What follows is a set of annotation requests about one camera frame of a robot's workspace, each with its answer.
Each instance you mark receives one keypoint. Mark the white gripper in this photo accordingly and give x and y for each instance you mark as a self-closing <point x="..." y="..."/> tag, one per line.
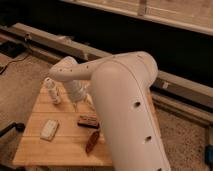
<point x="77" y="92"/>

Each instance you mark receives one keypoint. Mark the dark brown eraser block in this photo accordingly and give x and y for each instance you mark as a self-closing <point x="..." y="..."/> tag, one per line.
<point x="87" y="121"/>

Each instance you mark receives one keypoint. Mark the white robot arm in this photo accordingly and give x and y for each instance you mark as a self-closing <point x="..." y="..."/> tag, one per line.
<point x="119" y="87"/>

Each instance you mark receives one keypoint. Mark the white plastic bottle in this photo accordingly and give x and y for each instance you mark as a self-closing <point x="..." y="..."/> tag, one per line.
<point x="52" y="90"/>

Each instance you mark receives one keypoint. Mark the white rectangular sponge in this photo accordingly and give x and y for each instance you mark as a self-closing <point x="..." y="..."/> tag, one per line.
<point x="49" y="130"/>

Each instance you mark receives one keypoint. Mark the reddish brown chili pepper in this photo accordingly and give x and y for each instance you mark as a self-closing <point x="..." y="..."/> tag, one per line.
<point x="92" y="141"/>

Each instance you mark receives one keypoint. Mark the black handle object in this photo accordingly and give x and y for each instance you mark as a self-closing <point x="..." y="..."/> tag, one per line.
<point x="20" y="127"/>

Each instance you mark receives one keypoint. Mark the grey metal floor rail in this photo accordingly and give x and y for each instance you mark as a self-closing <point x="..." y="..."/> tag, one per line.
<point x="195" y="92"/>

